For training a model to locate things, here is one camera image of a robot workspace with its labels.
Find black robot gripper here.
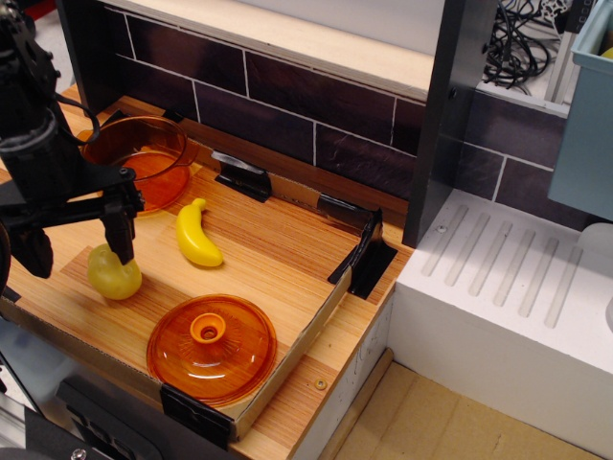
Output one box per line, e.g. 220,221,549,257
1,137,144,279

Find yellow toy potato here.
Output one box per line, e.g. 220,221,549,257
87,243,143,300

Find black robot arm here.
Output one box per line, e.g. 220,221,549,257
1,1,144,279

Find orange transparent pot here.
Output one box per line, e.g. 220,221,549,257
78,116,198,214

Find orange transparent pot lid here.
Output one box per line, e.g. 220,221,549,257
147,294,277,406

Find cardboard fence with black tape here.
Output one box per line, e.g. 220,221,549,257
1,140,409,459

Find yellow toy banana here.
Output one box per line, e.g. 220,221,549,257
175,198,223,267

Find brass screw in counter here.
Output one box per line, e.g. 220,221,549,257
314,379,328,390

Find white dish drainer block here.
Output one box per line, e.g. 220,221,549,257
388,192,612,458

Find light blue bin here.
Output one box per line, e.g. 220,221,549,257
548,1,612,220

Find dark grey vertical post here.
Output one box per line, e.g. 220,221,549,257
402,0,497,247

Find tangled black cables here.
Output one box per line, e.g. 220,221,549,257
481,0,564,95

